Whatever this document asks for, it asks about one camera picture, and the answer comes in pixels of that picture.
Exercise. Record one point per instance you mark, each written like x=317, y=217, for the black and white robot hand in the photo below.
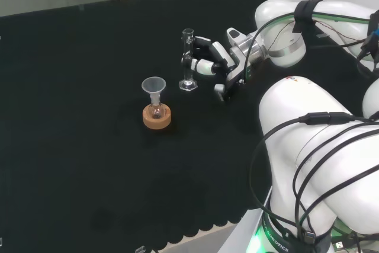
x=234, y=69

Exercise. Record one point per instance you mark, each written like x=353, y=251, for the clear glass graduated cylinder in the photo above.
x=187, y=48

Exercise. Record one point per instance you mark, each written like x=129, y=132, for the clear plastic funnel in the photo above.
x=153, y=85

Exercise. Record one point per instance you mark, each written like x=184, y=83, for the round-bottom glass flask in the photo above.
x=156, y=111

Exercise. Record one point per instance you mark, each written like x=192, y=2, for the clear cloth clip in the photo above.
x=322, y=36

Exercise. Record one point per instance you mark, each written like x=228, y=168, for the black bench cloth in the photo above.
x=89, y=131

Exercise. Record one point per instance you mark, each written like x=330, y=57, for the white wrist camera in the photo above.
x=235, y=34

